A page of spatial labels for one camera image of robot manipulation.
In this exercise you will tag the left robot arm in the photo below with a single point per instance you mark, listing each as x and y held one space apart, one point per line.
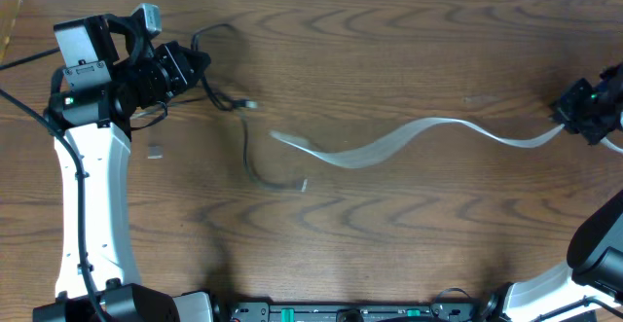
112 69

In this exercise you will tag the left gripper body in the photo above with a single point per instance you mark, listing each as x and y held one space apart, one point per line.
180 64

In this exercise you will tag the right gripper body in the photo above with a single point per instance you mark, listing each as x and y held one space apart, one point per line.
569 110

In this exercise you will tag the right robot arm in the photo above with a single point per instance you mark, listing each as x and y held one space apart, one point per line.
591 275

